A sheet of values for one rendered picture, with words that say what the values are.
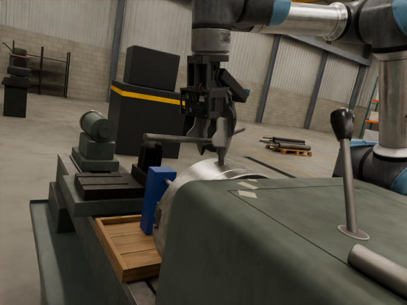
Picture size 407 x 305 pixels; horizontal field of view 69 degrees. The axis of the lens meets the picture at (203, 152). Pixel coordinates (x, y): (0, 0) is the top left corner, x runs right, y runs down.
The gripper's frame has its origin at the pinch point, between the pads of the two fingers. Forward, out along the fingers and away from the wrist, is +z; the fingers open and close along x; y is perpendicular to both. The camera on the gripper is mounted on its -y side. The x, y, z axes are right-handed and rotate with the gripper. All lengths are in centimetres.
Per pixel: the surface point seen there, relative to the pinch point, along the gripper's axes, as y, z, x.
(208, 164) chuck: -1.4, 4.2, -2.1
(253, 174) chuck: -3.2, 4.5, 8.5
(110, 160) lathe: -46, 36, -99
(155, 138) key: 18.1, -6.6, 0.6
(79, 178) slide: -8, 27, -67
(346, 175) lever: 11.7, -5.2, 28.5
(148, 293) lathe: 9.7, 38.4, -12.0
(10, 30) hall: -523, -103, -1307
